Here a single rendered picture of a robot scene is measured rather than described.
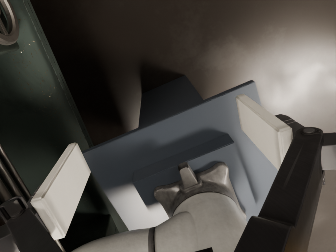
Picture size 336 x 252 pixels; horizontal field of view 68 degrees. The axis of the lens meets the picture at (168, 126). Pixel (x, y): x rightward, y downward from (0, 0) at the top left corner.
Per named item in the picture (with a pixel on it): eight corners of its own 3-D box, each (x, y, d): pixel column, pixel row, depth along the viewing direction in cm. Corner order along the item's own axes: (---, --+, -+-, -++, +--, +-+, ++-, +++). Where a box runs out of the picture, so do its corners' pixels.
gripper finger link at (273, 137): (278, 131, 13) (293, 127, 13) (234, 95, 19) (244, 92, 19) (284, 178, 14) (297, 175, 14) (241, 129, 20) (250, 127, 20)
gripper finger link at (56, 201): (65, 238, 14) (53, 242, 14) (91, 172, 21) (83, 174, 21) (41, 198, 13) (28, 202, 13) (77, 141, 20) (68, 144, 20)
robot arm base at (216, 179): (219, 145, 55) (226, 158, 50) (246, 216, 63) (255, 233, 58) (144, 176, 56) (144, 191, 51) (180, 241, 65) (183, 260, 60)
